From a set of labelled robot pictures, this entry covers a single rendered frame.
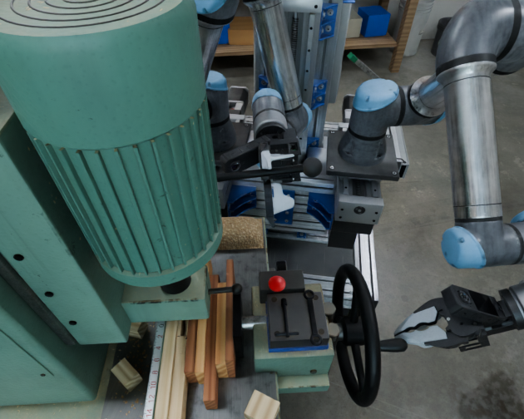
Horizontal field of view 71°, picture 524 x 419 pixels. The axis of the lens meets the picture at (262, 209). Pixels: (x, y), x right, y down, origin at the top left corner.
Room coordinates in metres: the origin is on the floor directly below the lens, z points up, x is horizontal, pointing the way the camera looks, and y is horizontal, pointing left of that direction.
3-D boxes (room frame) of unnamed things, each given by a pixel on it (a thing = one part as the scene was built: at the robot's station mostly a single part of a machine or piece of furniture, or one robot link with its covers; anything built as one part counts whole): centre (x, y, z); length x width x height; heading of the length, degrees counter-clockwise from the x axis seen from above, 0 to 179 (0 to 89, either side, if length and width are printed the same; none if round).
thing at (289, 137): (0.60, -0.03, 1.10); 0.12 x 0.09 x 0.08; 3
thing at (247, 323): (0.30, 0.01, 0.95); 0.09 x 0.07 x 0.09; 3
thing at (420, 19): (3.60, -1.38, 0.24); 0.31 x 0.29 x 0.47; 97
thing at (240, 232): (0.55, 0.07, 0.92); 0.14 x 0.09 x 0.04; 93
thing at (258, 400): (0.17, 0.00, 0.92); 0.05 x 0.04 x 0.03; 65
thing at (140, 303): (0.33, 0.16, 0.99); 0.14 x 0.07 x 0.09; 93
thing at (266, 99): (0.76, -0.02, 1.09); 0.11 x 0.08 x 0.09; 3
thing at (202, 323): (0.33, 0.11, 0.93); 0.24 x 0.01 x 0.06; 3
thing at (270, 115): (0.68, -0.02, 1.09); 0.08 x 0.05 x 0.08; 93
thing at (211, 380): (0.29, 0.09, 0.92); 0.23 x 0.02 x 0.05; 3
